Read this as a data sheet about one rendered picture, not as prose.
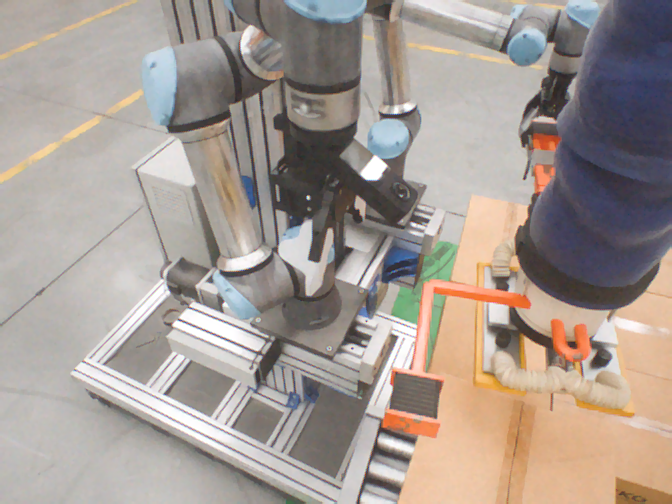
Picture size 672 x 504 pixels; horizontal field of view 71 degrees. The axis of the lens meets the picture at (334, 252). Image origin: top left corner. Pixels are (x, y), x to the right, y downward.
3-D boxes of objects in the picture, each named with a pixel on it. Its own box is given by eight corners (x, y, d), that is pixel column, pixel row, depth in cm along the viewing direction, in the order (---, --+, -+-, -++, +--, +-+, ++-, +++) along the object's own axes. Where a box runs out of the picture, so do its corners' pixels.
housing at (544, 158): (556, 180, 124) (562, 165, 121) (529, 176, 126) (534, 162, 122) (554, 165, 129) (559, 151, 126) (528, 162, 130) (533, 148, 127)
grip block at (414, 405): (436, 439, 75) (441, 424, 71) (382, 427, 76) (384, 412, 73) (440, 392, 81) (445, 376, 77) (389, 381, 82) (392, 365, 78)
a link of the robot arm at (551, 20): (509, 13, 109) (560, 19, 106) (515, -2, 117) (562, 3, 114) (501, 47, 115) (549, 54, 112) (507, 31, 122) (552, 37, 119)
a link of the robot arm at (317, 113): (373, 69, 48) (339, 104, 42) (370, 111, 51) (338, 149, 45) (306, 55, 50) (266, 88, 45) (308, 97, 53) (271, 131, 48)
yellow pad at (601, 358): (632, 419, 88) (644, 406, 84) (575, 408, 90) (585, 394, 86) (602, 285, 112) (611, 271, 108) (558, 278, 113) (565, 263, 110)
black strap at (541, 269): (664, 317, 77) (677, 301, 74) (515, 292, 81) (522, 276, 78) (635, 227, 92) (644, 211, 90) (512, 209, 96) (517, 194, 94)
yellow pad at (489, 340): (525, 398, 91) (533, 384, 88) (472, 387, 93) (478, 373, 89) (518, 272, 115) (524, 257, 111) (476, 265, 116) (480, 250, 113)
